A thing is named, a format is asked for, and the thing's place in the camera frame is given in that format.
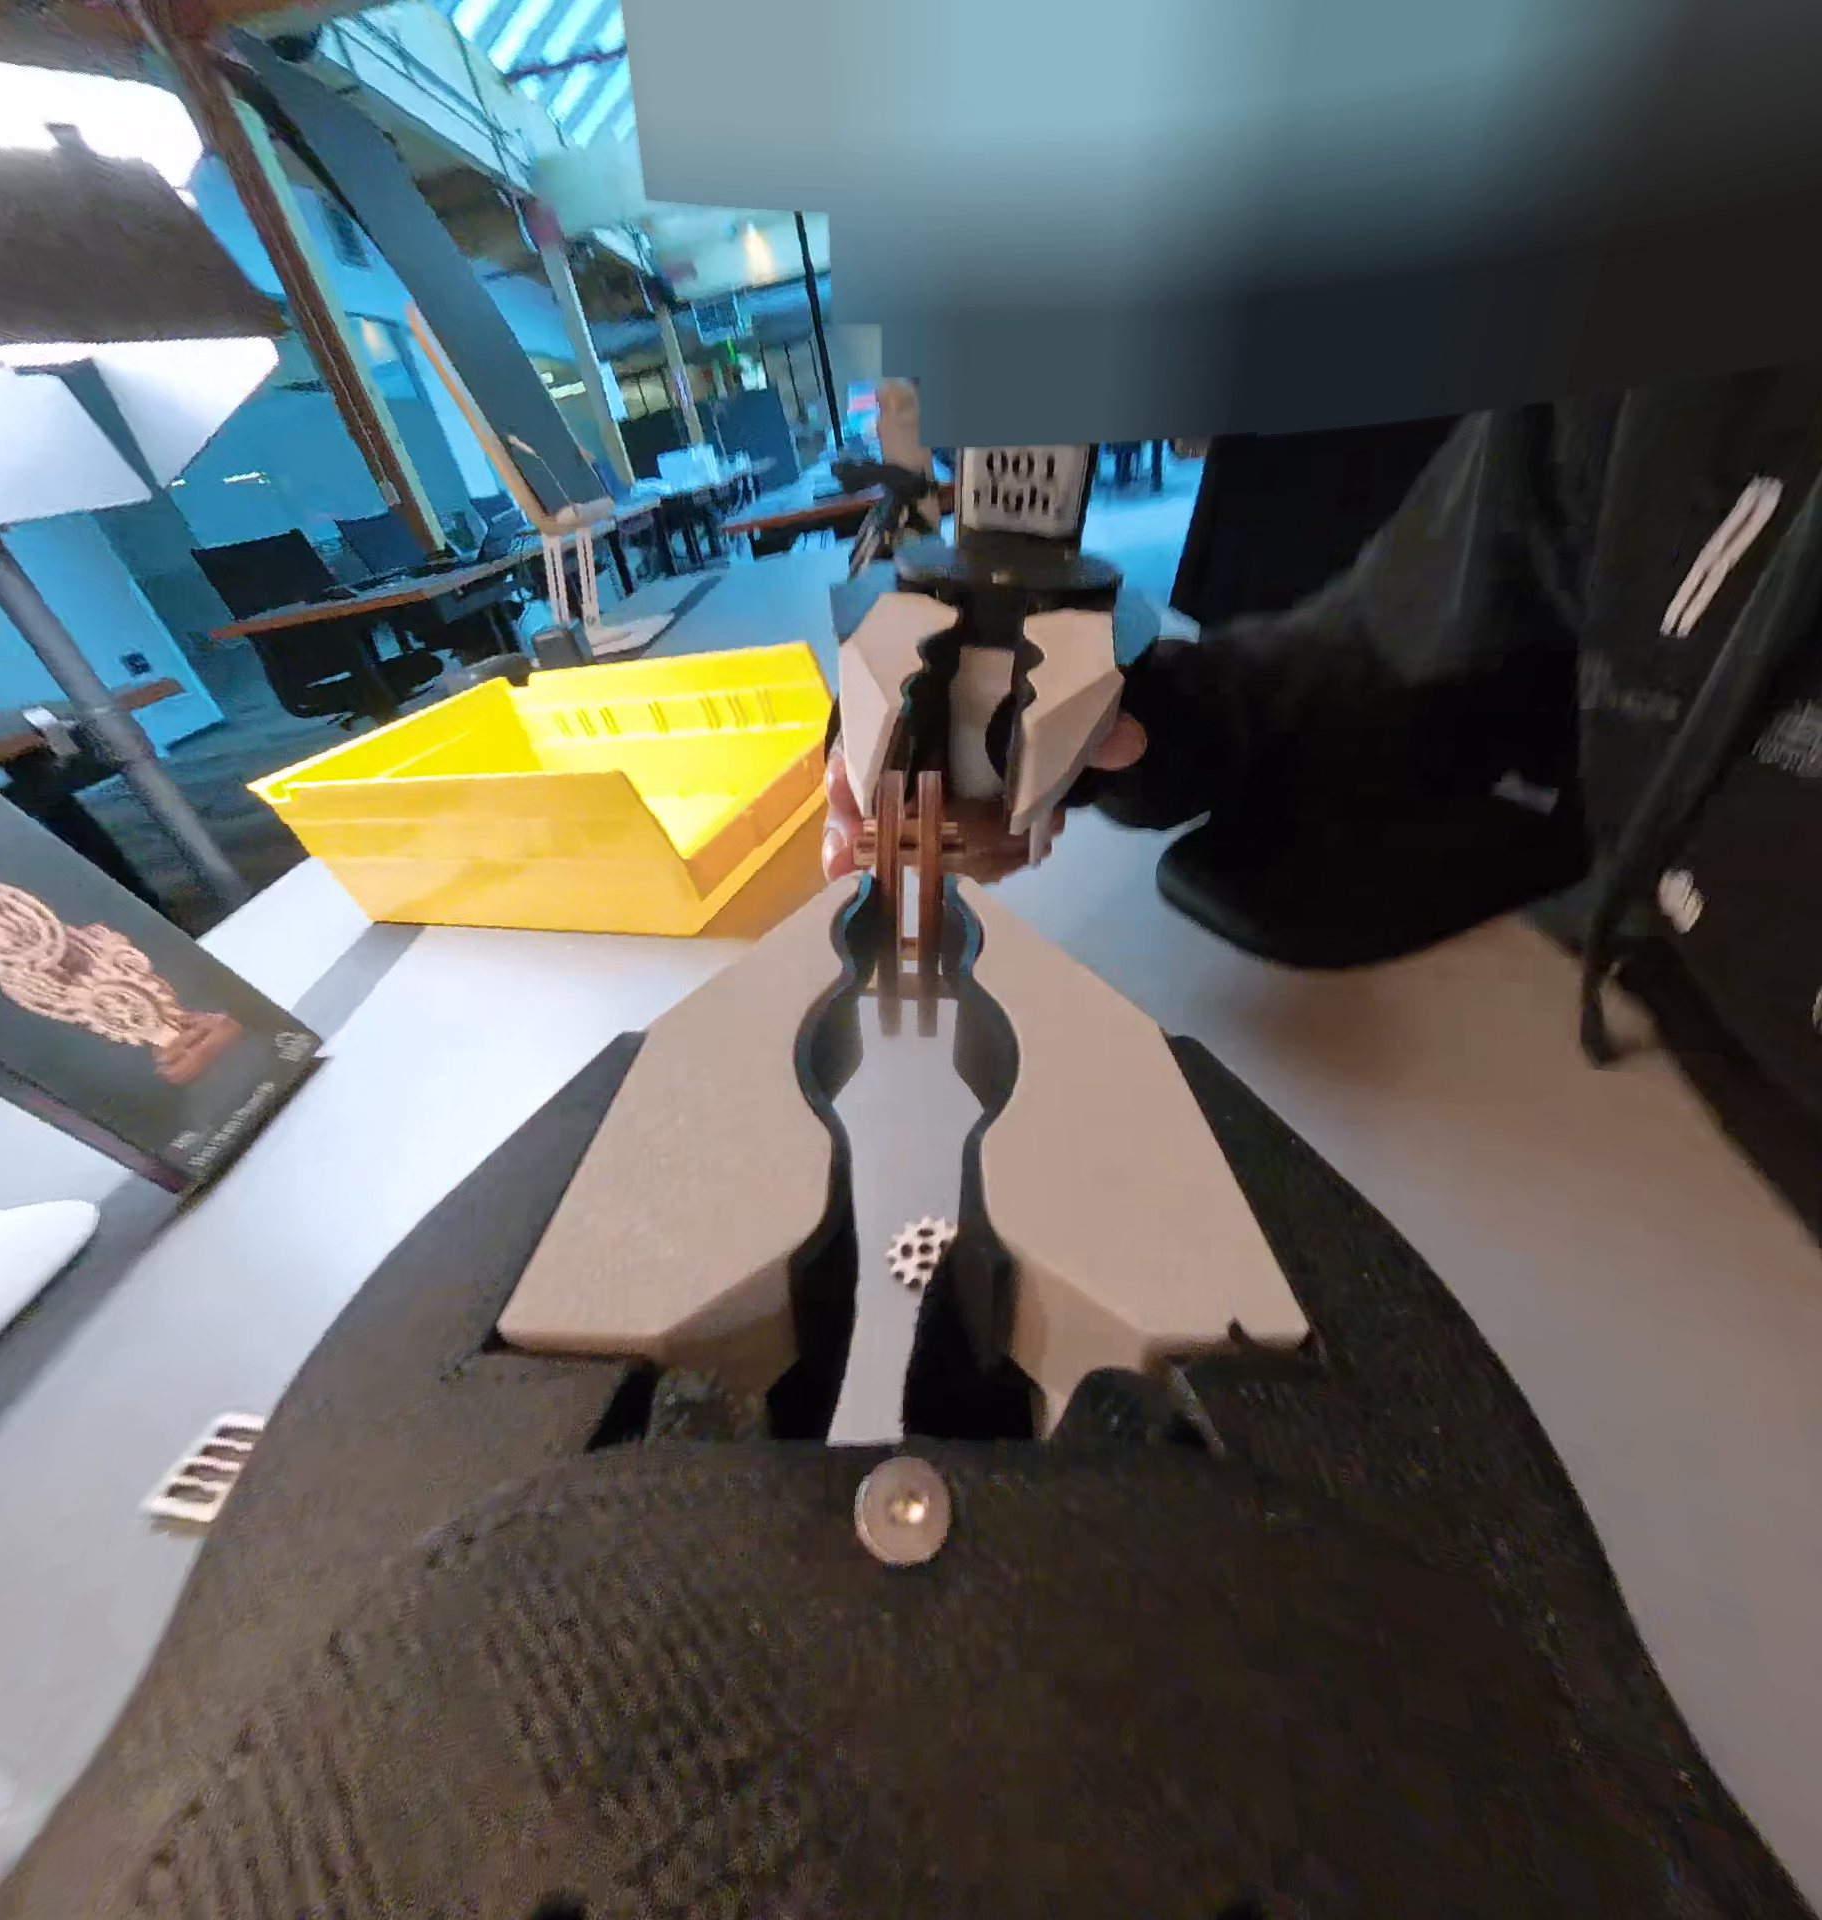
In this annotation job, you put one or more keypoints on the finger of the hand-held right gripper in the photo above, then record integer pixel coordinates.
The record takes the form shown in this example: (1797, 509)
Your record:
(872, 690)
(1067, 707)

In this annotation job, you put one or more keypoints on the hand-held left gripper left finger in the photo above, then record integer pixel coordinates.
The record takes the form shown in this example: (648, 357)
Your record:
(672, 1187)

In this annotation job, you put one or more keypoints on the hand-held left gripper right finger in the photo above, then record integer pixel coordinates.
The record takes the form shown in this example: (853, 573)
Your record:
(1136, 1187)

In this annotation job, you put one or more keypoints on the wooden gear model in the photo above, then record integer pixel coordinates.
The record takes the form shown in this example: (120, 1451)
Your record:
(907, 900)

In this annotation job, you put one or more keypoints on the person's right forearm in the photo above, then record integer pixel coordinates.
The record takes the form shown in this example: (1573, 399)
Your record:
(1377, 750)

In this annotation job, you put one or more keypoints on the grey desk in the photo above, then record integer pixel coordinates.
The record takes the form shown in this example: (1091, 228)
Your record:
(1452, 1200)

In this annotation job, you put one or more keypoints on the person's right hand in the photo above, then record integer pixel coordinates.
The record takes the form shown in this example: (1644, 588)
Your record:
(1108, 745)

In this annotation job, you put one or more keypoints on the small pale gear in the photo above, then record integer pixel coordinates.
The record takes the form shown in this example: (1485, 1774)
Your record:
(919, 1249)

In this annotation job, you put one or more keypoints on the yellow plastic bin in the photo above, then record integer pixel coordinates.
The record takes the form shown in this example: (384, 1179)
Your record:
(520, 840)

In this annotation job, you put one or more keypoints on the small slotted wooden piece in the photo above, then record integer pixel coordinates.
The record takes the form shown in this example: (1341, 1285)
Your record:
(203, 1474)

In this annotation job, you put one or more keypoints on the black office chair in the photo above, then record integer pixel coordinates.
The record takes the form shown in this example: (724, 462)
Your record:
(288, 600)

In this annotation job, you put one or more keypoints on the black booklet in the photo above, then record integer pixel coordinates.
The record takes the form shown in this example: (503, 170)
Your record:
(86, 990)

